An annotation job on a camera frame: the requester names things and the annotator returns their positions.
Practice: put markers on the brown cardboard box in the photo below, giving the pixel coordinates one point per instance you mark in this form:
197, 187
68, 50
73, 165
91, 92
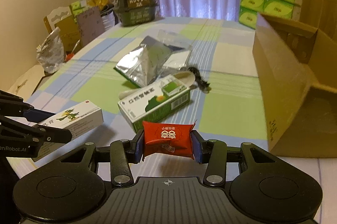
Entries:
296, 66

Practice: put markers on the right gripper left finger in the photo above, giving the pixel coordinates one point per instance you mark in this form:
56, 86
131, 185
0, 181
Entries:
122, 153

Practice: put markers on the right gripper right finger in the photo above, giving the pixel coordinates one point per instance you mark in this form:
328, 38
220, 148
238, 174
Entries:
214, 154

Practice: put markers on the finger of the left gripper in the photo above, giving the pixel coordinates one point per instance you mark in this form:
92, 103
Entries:
47, 134
14, 106

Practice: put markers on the white green medicine box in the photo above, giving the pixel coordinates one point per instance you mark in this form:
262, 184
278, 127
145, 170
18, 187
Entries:
154, 102

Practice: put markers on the white parrot ointment box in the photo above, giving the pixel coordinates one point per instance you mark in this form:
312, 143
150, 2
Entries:
68, 126

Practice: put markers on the dark green food container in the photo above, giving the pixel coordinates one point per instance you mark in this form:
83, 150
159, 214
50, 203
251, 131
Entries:
133, 12

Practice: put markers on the brown cardboard boxes pile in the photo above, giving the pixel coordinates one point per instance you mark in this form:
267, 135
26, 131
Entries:
81, 22

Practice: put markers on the crumpled silver plastic bag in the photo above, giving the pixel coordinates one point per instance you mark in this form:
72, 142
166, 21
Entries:
50, 54

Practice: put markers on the red candy packet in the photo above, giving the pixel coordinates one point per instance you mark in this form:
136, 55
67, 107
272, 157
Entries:
168, 139

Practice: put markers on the silver foil bag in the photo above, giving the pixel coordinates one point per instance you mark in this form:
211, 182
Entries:
166, 54

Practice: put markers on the checkered tablecloth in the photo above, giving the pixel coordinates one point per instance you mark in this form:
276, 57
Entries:
199, 122

